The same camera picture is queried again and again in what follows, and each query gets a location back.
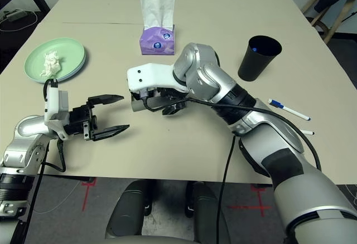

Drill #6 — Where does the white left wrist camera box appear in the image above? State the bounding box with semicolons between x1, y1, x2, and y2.
44;86;70;140

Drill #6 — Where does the purple tissue pack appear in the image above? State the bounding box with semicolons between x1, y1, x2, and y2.
138;0;176;56

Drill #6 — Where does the grey robot right leg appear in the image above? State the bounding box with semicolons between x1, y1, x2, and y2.
185;181;231;244

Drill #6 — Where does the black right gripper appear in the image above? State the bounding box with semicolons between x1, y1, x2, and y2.
155;86;191;116

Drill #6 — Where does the black cup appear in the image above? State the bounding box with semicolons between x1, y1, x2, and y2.
237;35;282;82

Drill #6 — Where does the grey glasses case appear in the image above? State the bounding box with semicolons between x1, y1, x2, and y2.
131;99;165;113

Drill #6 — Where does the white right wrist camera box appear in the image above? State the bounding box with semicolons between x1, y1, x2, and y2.
127;62;188;94

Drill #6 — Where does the tangled white floor cable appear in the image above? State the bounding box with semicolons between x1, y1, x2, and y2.
344;184;357;202

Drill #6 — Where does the grey robot leg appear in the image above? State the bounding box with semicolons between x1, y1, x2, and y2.
105;179;154;241
185;181;231;244

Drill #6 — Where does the grey power strip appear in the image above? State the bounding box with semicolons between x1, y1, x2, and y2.
5;9;26;22

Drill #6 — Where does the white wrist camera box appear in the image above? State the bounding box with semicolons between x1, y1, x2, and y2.
44;86;70;140
127;62;188;94

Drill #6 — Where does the grey robot left leg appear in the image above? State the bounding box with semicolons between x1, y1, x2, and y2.
105;179;154;241

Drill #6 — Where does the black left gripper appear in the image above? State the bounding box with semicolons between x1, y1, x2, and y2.
62;94;131;142

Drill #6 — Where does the grey robot torso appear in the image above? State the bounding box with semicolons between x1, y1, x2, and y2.
105;235;201;244

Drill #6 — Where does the thin white floor cable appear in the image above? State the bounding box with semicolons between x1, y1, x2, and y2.
0;9;39;32

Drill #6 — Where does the wooden stool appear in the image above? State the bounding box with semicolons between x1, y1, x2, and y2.
301;0;357;44

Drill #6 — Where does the green plate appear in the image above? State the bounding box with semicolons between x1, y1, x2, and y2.
23;37;86;84

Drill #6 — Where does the white tissue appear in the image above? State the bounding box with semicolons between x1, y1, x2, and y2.
40;49;61;77

